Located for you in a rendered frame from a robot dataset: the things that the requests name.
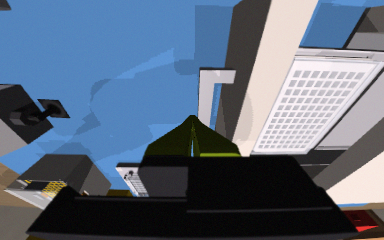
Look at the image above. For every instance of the blue bench mat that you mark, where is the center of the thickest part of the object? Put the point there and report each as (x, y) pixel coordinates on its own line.
(126, 71)

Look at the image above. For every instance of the yellow open-top bin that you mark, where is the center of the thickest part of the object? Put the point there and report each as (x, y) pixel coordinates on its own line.
(111, 192)

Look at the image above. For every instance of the white push-button box with green button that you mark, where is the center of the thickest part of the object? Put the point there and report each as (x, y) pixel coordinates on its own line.
(19, 117)

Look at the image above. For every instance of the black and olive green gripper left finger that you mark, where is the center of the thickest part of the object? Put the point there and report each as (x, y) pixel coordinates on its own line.
(176, 142)

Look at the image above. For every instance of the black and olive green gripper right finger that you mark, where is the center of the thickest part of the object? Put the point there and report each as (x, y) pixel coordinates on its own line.
(207, 142)

